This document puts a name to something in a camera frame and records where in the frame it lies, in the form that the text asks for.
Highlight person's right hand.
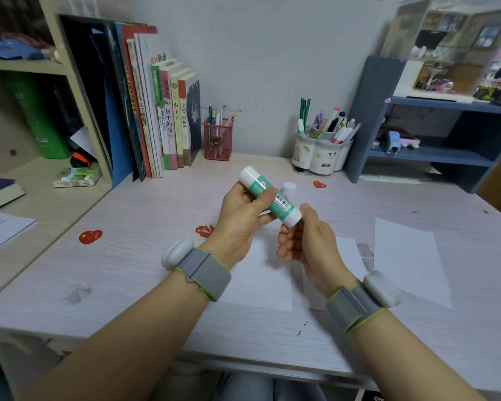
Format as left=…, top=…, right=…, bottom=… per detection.
left=276, top=203, right=360, bottom=298

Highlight person's left hand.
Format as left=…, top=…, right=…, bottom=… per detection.
left=198, top=181, right=279, bottom=270

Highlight white and teal glue stick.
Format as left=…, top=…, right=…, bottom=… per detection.
left=238, top=166, right=302, bottom=229

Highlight person's right forearm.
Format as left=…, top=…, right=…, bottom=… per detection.
left=350, top=310, right=487, bottom=401

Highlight person's left forearm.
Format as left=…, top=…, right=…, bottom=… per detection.
left=21, top=269, right=211, bottom=401

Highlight white printed pen holder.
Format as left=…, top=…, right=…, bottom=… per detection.
left=291, top=128, right=354, bottom=176

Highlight red mesh pen holder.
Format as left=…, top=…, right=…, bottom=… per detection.
left=202, top=118, right=234, bottom=162

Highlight bunch of coloured pens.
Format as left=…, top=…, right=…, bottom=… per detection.
left=297, top=98, right=362, bottom=145

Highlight papers under desk shelf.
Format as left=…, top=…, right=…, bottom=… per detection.
left=358, top=160, right=442, bottom=185

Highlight grey wristband with white tracker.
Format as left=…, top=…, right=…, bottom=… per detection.
left=326, top=271, right=402, bottom=334
left=161, top=239, right=232, bottom=302

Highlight bunch of pencils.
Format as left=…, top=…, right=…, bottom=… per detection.
left=208, top=101, right=237, bottom=126

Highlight large white paper sheet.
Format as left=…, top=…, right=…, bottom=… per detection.
left=373, top=217, right=454, bottom=310

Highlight row of upright books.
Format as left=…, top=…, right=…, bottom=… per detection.
left=115, top=23, right=202, bottom=179

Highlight blue-grey desk shelf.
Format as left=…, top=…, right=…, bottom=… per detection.
left=343, top=55, right=501, bottom=194

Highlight blue file folder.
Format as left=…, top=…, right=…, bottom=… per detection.
left=90, top=28, right=135, bottom=189

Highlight green and white small box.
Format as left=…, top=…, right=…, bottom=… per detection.
left=53, top=165, right=103, bottom=188

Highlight miniature house model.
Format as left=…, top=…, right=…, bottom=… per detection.
left=380, top=0, right=501, bottom=104

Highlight black file folder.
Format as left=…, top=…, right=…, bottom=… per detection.
left=58, top=14, right=114, bottom=173

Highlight light wooden bookshelf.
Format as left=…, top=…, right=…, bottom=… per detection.
left=0, top=0, right=114, bottom=307

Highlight small figurines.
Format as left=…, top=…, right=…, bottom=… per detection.
left=473, top=67, right=501, bottom=107

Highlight green bottle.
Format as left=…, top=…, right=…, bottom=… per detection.
left=6, top=72, right=72, bottom=160

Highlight stack of white papers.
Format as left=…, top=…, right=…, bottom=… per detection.
left=0, top=211, right=39, bottom=259

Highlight blue paper item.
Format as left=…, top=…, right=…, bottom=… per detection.
left=0, top=31, right=58, bottom=61

